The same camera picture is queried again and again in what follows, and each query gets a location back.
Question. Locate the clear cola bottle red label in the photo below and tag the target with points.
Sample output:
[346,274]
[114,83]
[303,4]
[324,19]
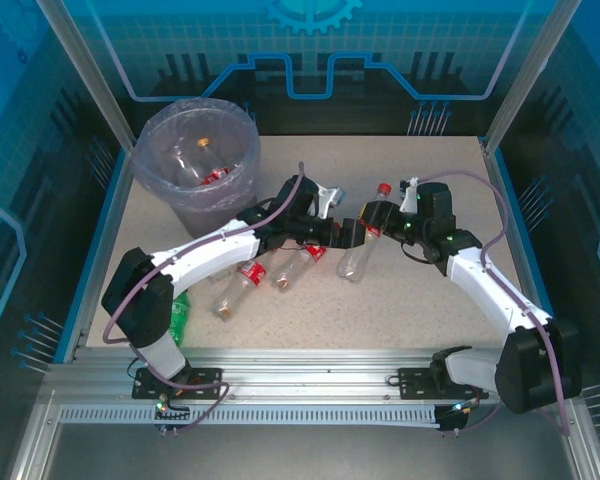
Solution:
[290,272]
[230,300]
[355,260]

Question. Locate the clear bottle golden cap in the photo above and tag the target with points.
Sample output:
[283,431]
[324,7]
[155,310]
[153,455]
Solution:
[215,176]

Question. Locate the clear unlabelled plastic bottle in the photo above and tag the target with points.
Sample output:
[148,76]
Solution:
[185,167]

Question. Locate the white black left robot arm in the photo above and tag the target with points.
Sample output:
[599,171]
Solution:
[205,250]

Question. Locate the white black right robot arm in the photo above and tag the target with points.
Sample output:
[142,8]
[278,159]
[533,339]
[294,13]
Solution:
[495,295]

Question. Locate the grey round waste bin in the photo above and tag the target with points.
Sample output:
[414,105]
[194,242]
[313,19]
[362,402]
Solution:
[215,220]

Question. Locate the translucent plastic bin liner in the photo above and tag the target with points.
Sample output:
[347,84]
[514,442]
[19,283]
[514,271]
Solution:
[152,155]

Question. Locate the green plastic soda bottle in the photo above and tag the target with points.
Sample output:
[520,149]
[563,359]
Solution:
[181,315]

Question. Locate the black connector block with LEDs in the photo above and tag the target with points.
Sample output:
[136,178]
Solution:
[167,407]
[452,417]

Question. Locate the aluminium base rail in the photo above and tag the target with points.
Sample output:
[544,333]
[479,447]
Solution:
[305,370]

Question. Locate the aluminium frame post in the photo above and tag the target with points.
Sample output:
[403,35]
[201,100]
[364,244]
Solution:
[94,80]
[525,75]

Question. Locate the aluminium side frame rail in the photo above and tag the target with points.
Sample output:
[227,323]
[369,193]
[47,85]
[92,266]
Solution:
[597,460]
[27,450]

